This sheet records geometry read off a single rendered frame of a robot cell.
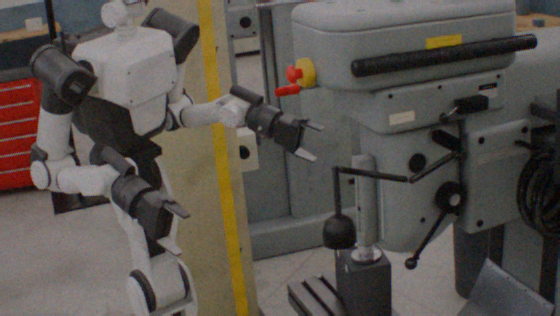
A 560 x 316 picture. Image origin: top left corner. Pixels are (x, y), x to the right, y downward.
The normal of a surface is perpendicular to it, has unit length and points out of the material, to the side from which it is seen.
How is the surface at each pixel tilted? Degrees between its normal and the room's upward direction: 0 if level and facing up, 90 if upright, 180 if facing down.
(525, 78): 90
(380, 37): 90
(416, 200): 90
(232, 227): 90
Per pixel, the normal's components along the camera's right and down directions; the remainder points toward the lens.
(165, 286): 0.59, 0.06
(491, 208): 0.35, 0.29
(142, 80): 0.82, 0.24
